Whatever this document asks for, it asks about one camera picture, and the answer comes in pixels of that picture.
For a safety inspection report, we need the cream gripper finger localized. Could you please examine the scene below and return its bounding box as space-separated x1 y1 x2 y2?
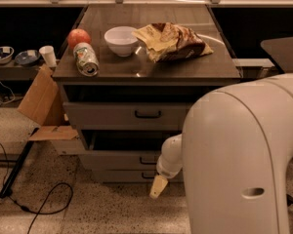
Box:
149 175 168 199

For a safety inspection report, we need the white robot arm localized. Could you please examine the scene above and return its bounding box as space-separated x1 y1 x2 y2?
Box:
149 73 293 234

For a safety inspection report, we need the grey top drawer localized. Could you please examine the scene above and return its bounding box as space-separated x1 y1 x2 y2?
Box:
63 102 190 131

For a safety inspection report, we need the grey drawer cabinet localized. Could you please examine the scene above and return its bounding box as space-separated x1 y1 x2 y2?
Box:
52 3 242 154

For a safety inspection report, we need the green soda can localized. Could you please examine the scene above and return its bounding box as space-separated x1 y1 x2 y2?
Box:
73 42 99 77

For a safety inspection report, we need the cardboard box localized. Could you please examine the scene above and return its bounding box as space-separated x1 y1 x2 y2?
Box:
18 64 86 155

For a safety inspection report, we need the yellow brown chip bag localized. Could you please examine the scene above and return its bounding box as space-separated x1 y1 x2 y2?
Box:
133 22 213 62

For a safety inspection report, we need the white bowl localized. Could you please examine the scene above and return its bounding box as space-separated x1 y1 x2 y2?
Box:
105 26 139 57

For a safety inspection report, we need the black left stand leg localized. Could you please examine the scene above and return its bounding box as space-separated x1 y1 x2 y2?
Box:
0 139 34 199

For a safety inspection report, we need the red apple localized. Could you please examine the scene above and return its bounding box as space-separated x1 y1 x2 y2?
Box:
67 28 91 49

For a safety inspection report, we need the white paper cup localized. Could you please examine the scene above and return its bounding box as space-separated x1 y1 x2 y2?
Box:
39 46 57 67

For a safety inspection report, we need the blue patterned bowl right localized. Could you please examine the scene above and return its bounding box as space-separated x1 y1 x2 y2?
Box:
15 50 40 67

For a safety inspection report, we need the blue patterned bowl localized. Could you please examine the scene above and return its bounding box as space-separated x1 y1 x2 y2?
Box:
15 50 40 67
0 46 14 64

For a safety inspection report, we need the dark grey side table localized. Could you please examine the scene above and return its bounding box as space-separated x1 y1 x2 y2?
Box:
261 37 293 73

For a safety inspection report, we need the blue patterned bowl left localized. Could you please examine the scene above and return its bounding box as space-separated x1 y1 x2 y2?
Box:
0 46 14 64

